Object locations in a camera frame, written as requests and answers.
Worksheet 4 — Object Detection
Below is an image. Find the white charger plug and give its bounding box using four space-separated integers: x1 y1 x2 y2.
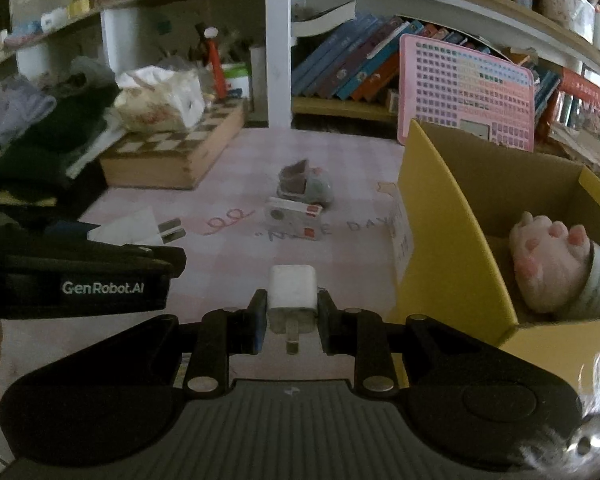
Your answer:
87 207 186 246
266 264 317 356

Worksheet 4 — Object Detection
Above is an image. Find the white small box red label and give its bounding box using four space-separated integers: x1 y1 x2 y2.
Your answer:
264 197 323 240

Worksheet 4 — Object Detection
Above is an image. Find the grey toy car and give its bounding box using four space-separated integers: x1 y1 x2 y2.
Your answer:
276 158 335 207

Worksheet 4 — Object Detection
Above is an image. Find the pink plush pig toy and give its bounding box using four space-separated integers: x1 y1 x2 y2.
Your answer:
509 211 593 314

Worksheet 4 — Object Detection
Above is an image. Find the pile of clothes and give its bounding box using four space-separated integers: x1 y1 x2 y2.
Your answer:
0 56 119 223

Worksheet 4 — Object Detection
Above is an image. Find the pink checked table mat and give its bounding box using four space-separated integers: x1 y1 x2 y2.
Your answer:
0 129 403 387

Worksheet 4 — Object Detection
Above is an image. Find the wooden chess board box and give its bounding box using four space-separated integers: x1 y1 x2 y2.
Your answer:
99 99 246 190

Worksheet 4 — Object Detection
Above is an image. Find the yellow cardboard box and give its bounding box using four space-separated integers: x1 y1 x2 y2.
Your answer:
391 122 600 392

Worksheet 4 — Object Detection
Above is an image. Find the floral tissue pack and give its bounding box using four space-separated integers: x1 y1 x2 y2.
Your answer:
114 65 207 133

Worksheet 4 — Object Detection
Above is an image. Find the red pen bottle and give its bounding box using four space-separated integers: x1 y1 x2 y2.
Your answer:
204 27 228 100

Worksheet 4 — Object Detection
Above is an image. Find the pink keyboard toy tablet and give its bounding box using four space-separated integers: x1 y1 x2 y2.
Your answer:
396 35 534 152

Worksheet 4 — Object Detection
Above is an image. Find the row of blue books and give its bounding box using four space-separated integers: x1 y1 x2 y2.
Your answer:
291 13 500 101

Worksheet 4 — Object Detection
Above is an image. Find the white bookshelf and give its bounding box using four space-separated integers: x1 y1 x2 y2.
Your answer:
0 0 600 126

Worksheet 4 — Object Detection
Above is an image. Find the stack of papers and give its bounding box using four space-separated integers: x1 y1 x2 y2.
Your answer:
548 112 600 174

